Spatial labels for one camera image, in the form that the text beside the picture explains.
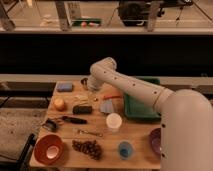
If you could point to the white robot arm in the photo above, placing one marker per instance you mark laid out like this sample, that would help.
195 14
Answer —
186 117

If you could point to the green plastic tray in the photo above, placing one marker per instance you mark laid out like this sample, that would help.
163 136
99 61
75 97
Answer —
138 111

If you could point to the black rectangular block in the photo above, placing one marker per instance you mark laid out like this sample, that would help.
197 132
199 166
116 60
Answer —
82 109

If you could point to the small metal cup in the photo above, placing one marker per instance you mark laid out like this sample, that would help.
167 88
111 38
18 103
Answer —
84 83

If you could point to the grey-blue folded cloth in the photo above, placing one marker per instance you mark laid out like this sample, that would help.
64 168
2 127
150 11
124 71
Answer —
107 107

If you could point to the blue plastic cup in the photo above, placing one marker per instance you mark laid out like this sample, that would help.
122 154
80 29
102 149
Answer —
125 150

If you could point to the bunch of dark grapes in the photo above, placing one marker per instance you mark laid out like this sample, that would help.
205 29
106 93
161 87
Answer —
91 148

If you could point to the purple bowl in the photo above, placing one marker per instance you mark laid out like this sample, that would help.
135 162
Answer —
155 141

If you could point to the orange fruit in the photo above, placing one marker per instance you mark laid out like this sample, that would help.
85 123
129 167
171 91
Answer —
59 104

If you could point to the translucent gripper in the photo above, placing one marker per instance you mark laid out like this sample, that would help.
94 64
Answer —
92 96

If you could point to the orange-red bowl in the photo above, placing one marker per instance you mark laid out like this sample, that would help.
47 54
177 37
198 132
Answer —
48 149

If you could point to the black chair frame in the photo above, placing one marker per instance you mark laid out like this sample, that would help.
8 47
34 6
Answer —
30 142

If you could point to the blue sponge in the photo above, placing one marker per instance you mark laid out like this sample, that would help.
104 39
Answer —
64 87

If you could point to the black handled tool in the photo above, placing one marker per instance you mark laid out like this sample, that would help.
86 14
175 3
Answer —
74 120

